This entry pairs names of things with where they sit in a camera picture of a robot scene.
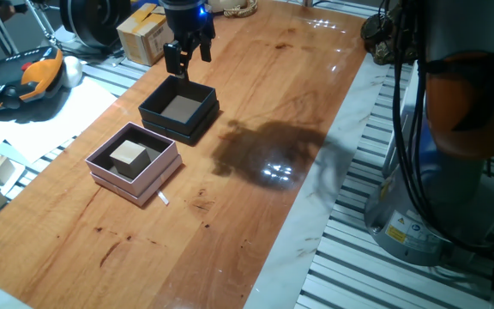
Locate white rounded object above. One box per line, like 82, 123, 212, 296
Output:
61, 55, 84, 89

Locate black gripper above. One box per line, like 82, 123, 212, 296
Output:
160, 0, 217, 82

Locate antique brass telephone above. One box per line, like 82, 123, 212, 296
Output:
360, 12, 419, 66

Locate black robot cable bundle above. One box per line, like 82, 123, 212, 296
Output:
390, 0, 494, 258

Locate pink square gift box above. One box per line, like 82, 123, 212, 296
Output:
84, 121, 184, 208

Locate white paper sheets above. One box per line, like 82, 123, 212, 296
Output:
0, 76, 118, 173

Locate glossy wooden board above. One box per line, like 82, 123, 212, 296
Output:
0, 0, 368, 309

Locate dark blue square gift box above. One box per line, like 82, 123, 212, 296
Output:
137, 75, 221, 147

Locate cardboard box yellow tape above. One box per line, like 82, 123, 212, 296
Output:
116, 3, 175, 67

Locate thin metal stand leg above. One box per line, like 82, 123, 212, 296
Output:
26, 0, 57, 47

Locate black round spool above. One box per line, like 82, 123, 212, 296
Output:
59, 0, 132, 49

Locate person hand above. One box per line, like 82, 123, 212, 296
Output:
0, 3, 17, 22

